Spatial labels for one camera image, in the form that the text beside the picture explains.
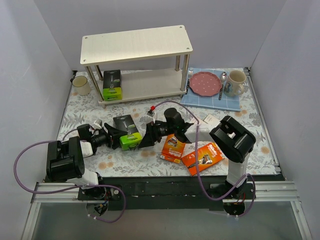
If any green black razor box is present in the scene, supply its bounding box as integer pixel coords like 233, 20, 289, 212
102, 69, 123, 101
113, 114, 142, 151

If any orange Gillette razor box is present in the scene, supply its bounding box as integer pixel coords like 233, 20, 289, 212
160, 134, 186, 164
181, 142, 225, 176

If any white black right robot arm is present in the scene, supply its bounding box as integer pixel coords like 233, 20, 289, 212
137, 107, 256, 201

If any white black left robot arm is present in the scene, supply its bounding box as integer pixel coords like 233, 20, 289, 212
46, 123, 127, 200

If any light wooden two-tier shelf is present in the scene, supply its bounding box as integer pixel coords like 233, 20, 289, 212
80, 25, 193, 107

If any floral table mat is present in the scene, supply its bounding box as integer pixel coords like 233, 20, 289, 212
57, 80, 280, 177

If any pink dotted plate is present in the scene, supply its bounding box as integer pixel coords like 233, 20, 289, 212
189, 71, 222, 97

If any cream enamel cup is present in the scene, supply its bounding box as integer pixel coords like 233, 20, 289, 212
70, 75, 91, 96

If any cream patterned mug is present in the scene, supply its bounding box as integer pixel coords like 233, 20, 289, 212
223, 70, 246, 97

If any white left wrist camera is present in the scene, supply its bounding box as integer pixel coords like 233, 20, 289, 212
92, 119, 103, 130

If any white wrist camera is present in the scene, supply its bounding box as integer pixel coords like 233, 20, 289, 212
92, 119, 103, 130
146, 105, 157, 122

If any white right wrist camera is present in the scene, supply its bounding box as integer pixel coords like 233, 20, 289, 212
146, 105, 157, 122

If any silver fork dark handle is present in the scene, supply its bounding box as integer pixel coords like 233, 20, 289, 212
186, 67, 194, 91

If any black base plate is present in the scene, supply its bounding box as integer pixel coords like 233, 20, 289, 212
43, 175, 286, 212

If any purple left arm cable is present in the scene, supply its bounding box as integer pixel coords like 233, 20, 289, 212
13, 127, 127, 223

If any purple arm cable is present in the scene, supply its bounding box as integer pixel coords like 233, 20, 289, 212
13, 127, 127, 223
153, 100, 257, 219

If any silver spoon dark handle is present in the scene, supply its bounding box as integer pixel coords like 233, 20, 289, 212
218, 71, 228, 101

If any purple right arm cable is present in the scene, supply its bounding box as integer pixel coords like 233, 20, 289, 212
153, 100, 257, 219

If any aluminium rail frame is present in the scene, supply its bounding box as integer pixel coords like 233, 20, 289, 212
21, 66, 313, 240

